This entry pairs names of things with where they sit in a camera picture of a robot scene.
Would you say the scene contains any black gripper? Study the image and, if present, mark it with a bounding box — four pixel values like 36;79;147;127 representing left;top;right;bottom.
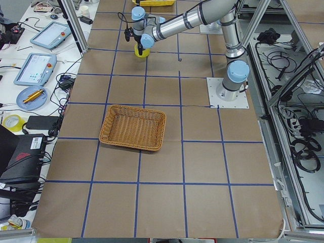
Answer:
134;35;143;55

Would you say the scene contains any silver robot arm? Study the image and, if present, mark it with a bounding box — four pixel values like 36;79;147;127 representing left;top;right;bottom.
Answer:
124;0;250;102

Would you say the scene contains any spare yellow tape roll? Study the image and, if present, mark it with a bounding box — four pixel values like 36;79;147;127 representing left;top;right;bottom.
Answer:
2;114;25;133

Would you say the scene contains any brown wicker basket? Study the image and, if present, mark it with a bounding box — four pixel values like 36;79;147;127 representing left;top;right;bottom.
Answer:
99;104;167;151

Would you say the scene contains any far teach pendant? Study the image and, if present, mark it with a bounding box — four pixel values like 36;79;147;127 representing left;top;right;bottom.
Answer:
30;21;71;50

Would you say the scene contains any teach pendant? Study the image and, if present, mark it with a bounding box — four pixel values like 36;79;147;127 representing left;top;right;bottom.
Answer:
13;53;57;86
30;21;71;50

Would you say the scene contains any near teach pendant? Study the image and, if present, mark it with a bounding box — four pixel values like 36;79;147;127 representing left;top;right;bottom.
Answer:
13;53;57;86

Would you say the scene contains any brass cylinder tool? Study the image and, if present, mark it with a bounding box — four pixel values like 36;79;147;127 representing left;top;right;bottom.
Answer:
23;89;44;104

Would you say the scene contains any blue plate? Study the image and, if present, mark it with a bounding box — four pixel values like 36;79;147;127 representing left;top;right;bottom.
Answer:
16;86;48;111

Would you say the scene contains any black power adapter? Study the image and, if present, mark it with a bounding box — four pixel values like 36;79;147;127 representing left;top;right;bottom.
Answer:
26;116;59;130

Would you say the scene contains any black computer box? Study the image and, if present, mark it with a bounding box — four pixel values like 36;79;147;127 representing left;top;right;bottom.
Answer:
1;134;46;184

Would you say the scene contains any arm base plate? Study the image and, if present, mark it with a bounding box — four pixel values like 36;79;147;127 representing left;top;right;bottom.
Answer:
207;77;249;109
199;22;223;35

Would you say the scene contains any aluminium frame post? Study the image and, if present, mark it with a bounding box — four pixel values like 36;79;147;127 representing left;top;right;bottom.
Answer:
58;0;89;54

